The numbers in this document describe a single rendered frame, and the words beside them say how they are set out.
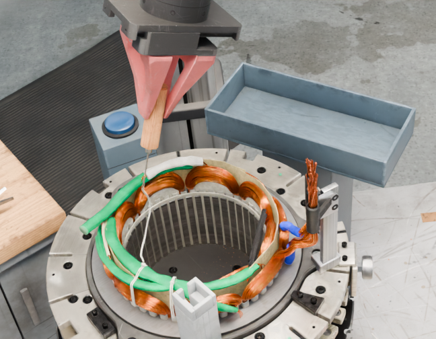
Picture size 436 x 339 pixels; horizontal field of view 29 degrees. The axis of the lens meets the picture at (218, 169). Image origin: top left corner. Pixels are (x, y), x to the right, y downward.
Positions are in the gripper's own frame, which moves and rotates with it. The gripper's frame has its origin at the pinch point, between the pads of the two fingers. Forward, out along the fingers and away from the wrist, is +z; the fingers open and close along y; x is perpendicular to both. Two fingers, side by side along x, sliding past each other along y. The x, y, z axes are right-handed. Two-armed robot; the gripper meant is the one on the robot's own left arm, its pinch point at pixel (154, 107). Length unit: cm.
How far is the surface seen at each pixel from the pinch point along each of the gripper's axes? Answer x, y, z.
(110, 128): 31.0, 11.3, 20.0
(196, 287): -9.1, 2.8, 13.5
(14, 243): 16.8, -5.2, 26.3
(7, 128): 174, 45, 102
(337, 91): 19.0, 36.8, 9.1
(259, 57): 163, 126, 72
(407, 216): 18, 58, 31
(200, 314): -11.6, 2.1, 14.4
